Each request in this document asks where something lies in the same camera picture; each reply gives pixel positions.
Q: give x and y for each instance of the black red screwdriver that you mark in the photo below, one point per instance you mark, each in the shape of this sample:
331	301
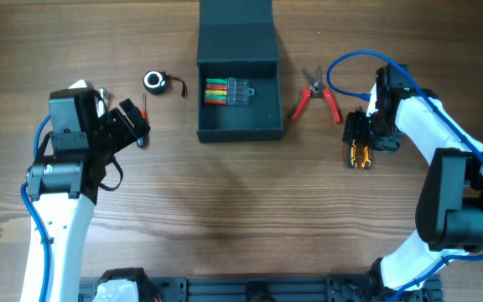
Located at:
143	141

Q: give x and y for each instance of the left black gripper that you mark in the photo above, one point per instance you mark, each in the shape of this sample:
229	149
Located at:
113	127

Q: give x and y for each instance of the black white round coil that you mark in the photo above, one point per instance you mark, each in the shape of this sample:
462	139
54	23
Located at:
157	82

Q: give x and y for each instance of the red handled snips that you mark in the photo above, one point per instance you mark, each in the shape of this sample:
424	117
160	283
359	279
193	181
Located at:
316	88

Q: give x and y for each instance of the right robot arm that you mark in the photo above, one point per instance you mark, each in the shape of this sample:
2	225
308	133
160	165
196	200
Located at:
449	213

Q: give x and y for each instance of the silver wrench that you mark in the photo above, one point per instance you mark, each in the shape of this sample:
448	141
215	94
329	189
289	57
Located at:
104	94

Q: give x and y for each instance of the orange black pliers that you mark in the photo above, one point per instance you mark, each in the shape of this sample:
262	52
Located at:
359	155

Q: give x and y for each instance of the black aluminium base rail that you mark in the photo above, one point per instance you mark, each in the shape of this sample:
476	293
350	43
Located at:
333	288

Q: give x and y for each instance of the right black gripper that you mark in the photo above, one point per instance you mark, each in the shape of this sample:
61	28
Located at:
360	135

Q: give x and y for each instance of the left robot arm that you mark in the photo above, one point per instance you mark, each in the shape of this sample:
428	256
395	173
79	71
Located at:
62	184

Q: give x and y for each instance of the clear case coloured screwdrivers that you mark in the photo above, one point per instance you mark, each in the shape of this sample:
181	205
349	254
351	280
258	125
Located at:
233	92

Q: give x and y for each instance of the dark green open box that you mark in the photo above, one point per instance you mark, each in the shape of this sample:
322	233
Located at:
237	39

